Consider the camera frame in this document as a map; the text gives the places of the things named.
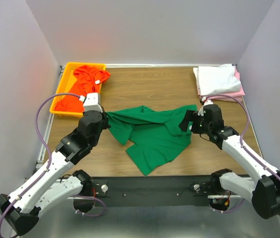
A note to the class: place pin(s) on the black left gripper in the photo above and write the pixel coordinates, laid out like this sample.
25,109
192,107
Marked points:
106,125

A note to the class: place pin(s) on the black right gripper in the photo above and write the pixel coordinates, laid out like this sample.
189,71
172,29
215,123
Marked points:
190,116

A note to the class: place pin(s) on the green t shirt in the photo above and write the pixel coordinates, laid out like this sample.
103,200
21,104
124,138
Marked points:
156,136

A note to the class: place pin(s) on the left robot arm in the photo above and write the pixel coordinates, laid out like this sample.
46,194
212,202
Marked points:
18,208

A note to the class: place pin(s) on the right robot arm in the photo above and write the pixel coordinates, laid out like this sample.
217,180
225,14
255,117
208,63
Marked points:
262,190

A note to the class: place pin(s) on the white folded t shirt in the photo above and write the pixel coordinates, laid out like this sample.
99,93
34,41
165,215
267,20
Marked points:
217,79

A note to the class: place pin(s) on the orange t shirt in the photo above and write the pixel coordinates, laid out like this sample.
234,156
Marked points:
78,78

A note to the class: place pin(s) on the pink folded t shirt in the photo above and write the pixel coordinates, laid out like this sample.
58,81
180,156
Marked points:
236,95

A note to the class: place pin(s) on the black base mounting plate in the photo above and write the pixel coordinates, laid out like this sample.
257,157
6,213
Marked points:
130,191

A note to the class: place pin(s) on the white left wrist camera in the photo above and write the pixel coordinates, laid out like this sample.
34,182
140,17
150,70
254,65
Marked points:
92,102

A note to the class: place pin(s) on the aluminium frame rail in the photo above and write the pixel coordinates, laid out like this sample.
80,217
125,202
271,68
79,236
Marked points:
41,155

